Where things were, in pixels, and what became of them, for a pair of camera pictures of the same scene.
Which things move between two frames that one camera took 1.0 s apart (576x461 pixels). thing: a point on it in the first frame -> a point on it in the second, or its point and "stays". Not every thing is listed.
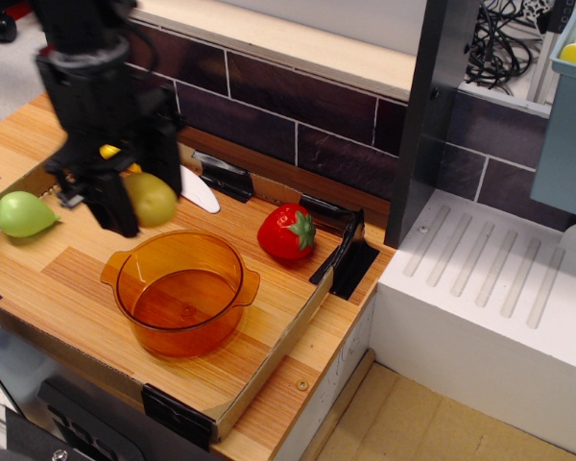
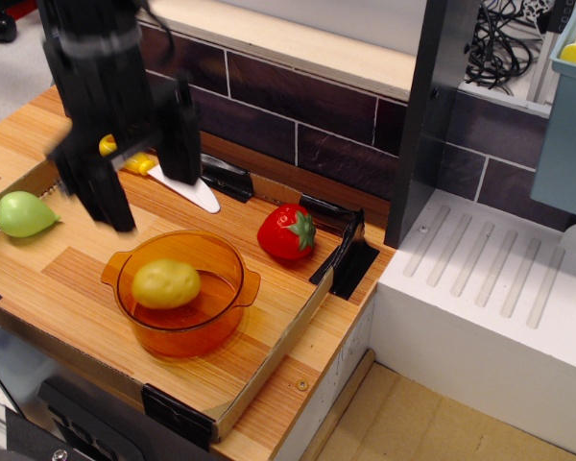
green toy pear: x=21 y=214 stays
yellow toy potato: x=155 y=202 -> x=166 y=283
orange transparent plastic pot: x=184 y=290 stays
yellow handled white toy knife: x=191 y=186 stays
